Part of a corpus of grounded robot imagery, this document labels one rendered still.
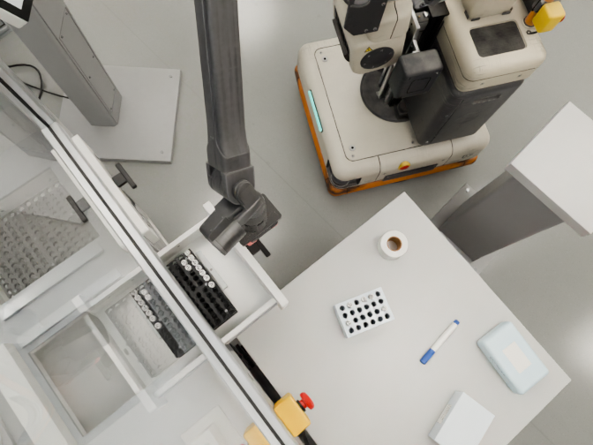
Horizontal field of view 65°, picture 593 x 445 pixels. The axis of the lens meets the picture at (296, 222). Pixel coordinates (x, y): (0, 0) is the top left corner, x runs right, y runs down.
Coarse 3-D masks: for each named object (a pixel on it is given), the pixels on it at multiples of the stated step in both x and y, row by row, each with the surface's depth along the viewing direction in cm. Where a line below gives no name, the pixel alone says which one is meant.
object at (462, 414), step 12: (456, 396) 110; (468, 396) 108; (456, 408) 107; (468, 408) 107; (480, 408) 107; (444, 420) 107; (456, 420) 106; (468, 420) 106; (480, 420) 106; (432, 432) 109; (444, 432) 106; (456, 432) 106; (468, 432) 106; (480, 432) 106; (444, 444) 105; (456, 444) 105; (468, 444) 105
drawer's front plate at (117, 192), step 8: (80, 144) 107; (88, 152) 106; (88, 160) 106; (96, 160) 106; (96, 168) 105; (104, 168) 111; (104, 176) 105; (112, 184) 105; (112, 192) 104; (120, 192) 104; (120, 200) 104; (128, 200) 107; (128, 208) 103; (136, 216) 103; (136, 224) 102; (144, 224) 103; (144, 232) 103; (152, 232) 106; (152, 240) 109
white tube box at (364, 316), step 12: (348, 300) 113; (360, 300) 114; (372, 300) 114; (384, 300) 114; (336, 312) 114; (348, 312) 113; (360, 312) 114; (372, 312) 113; (384, 312) 113; (360, 324) 112; (372, 324) 114; (348, 336) 111
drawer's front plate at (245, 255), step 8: (208, 208) 104; (240, 248) 102; (240, 256) 109; (248, 256) 102; (248, 264) 104; (256, 264) 101; (256, 272) 101; (264, 272) 101; (264, 280) 101; (272, 288) 100; (272, 296) 105; (280, 296) 100; (280, 304) 100
